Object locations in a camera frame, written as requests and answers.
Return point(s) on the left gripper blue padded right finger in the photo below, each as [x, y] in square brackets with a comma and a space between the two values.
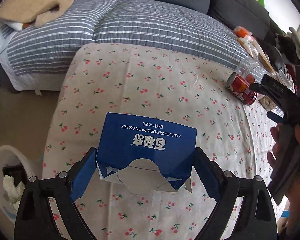
[256, 219]

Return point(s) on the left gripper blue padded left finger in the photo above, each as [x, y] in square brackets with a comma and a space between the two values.
[35, 218]

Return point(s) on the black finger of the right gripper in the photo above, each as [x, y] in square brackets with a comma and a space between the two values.
[275, 117]

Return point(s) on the blue biscuit box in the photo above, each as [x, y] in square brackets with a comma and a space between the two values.
[145, 154]

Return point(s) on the white tissue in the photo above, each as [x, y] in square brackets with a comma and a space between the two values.
[14, 193]

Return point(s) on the black plastic food tray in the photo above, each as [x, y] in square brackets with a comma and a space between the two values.
[17, 172]

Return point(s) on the white plastic trash bin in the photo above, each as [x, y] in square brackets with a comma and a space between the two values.
[11, 157]

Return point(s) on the clear jar of nuts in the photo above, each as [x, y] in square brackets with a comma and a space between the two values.
[267, 103]

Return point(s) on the red drink can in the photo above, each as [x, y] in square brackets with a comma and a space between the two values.
[240, 88]

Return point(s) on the clear plastic snack container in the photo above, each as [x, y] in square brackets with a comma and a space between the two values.
[251, 70]

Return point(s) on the pile of clothes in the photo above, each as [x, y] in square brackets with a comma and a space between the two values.
[289, 48]

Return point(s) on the orange snack packets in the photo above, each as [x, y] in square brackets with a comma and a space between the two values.
[253, 48]

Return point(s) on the cherry print tablecloth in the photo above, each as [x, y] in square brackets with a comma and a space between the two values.
[160, 84]

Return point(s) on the grey striped quilt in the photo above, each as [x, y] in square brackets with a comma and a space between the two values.
[37, 58]

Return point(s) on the white pillow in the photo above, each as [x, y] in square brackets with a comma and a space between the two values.
[9, 24]

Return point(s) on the beige fleece blanket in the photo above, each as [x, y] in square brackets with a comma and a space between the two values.
[39, 12]

